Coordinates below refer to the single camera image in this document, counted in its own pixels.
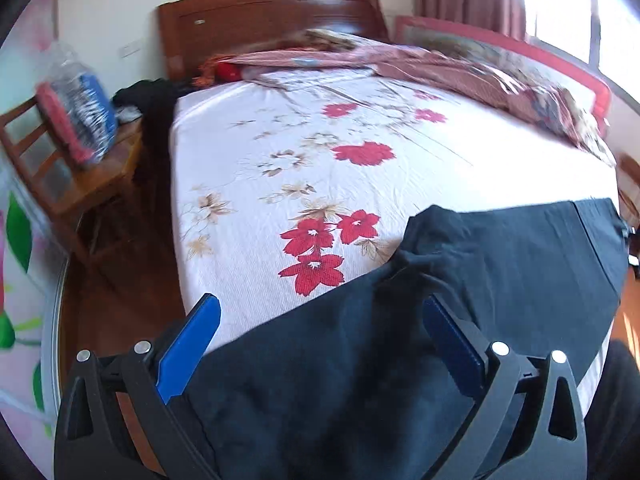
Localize wooden headboard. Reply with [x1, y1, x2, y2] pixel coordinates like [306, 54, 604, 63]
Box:
[157, 0, 390, 81]

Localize floral wardrobe door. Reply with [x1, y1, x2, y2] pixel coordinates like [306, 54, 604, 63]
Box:
[1, 0, 66, 476]

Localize black sports pants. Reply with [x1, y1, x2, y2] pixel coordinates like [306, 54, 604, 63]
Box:
[170, 200, 627, 479]

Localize red patterned quilt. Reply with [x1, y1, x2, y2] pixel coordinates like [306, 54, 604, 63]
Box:
[192, 28, 615, 166]

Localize wooden chair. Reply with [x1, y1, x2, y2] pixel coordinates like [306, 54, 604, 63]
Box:
[1, 98, 143, 269]

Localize plastic bag of clothes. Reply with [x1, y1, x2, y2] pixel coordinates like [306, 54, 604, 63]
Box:
[36, 42, 118, 168]

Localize red pillow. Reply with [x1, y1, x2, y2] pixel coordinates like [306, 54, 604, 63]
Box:
[214, 62, 243, 84]

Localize black clothes pile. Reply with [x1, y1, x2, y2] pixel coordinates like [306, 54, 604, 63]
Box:
[112, 78, 195, 127]

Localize pink bed guard rail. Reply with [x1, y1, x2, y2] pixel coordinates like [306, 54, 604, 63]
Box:
[395, 15, 612, 138]

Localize floral white bed sheet mattress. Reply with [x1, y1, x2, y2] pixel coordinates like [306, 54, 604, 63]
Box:
[170, 77, 617, 408]

